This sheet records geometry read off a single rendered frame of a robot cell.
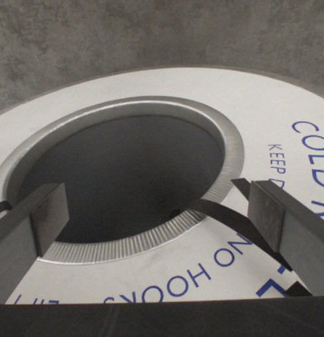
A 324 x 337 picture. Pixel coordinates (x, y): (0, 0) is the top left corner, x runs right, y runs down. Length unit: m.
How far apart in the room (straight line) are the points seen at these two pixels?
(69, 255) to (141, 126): 0.53
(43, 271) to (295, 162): 0.46
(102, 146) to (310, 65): 1.04
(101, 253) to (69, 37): 1.14
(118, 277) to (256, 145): 0.37
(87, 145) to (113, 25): 0.64
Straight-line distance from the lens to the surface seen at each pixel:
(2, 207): 0.55
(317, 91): 0.80
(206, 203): 0.38
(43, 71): 1.48
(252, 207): 0.16
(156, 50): 1.26
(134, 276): 0.35
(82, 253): 0.39
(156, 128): 0.81
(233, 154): 0.50
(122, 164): 0.91
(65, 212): 0.17
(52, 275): 0.40
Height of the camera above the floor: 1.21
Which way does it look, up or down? 49 degrees down
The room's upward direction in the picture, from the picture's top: 172 degrees counter-clockwise
